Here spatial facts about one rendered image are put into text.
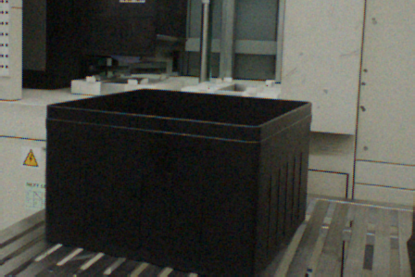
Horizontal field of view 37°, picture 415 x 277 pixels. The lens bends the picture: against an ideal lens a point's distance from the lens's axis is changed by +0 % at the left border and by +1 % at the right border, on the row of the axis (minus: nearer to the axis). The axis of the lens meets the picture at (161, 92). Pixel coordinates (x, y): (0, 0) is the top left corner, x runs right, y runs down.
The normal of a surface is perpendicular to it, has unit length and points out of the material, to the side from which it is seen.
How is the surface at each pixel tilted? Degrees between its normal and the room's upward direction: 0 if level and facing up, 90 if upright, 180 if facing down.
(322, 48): 90
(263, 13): 90
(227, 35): 90
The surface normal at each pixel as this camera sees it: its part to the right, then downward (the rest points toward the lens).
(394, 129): -0.35, 0.09
